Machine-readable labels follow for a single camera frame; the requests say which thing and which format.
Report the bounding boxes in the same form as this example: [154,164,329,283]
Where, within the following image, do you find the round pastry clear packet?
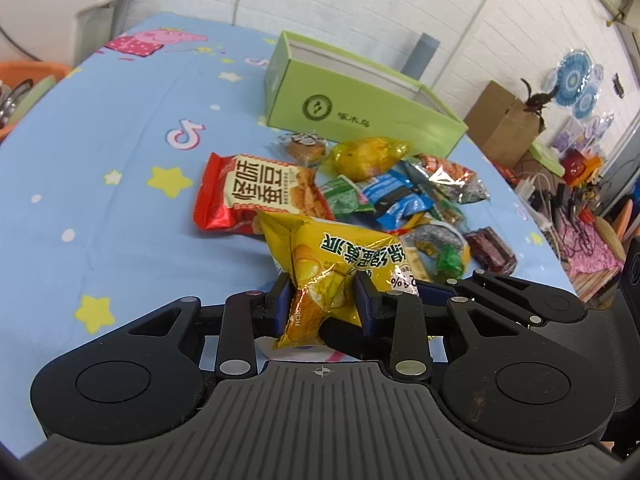
[272,130,329,167]

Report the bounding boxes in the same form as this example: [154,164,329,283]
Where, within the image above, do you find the red toy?
[562,152,592,184]

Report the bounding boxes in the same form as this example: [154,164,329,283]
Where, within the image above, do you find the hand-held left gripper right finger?
[352,271,507,381]

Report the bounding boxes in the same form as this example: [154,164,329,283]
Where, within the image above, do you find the brown cardboard box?
[464,80,547,168]

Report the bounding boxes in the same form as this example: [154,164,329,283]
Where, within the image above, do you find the pink floral cloth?
[550,207,627,293]

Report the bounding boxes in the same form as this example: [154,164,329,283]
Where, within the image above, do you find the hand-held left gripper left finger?
[114,272,294,380]

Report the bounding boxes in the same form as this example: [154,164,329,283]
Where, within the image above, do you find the metal dishes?
[0,75,57,132]

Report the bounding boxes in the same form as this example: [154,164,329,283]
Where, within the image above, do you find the white and green snack packet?
[400,222,472,283]

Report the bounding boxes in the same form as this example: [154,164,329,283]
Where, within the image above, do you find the orange plastic basin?
[0,60,72,143]

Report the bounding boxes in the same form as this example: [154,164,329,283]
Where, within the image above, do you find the red bean snack packet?
[192,152,337,237]

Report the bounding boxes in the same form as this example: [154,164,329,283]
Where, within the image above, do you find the clear yellow snack packet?
[320,139,411,182]

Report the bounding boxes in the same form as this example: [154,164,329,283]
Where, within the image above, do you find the small green box lid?
[529,139,567,177]

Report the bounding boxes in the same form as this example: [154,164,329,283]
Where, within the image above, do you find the tan oval cushion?
[596,215,627,261]

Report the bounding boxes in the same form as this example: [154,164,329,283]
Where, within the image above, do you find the yellow cake snack packet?
[255,210,422,352]

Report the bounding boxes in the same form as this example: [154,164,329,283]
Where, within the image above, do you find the blue decorative wall plates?
[554,47,607,121]

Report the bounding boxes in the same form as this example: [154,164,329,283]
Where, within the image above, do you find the dark red snack packet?
[462,226,519,276]

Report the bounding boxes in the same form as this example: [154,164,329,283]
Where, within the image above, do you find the light green cardboard box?
[263,30,469,159]

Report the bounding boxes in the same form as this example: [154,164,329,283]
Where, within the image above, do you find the grey blue cylinder bottle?
[402,32,441,81]

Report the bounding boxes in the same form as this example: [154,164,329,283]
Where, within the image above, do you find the dark purple potted plant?
[519,77,562,133]

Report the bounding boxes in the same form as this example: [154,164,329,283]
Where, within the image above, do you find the orange and silver snack packet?
[414,154,491,206]

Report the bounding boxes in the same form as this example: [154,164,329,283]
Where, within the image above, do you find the green pea snack packet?
[320,175,377,219]

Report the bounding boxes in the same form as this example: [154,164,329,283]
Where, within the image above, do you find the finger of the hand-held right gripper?
[416,269,589,328]

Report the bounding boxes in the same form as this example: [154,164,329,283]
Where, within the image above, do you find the blue snack packet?
[357,172,437,232]

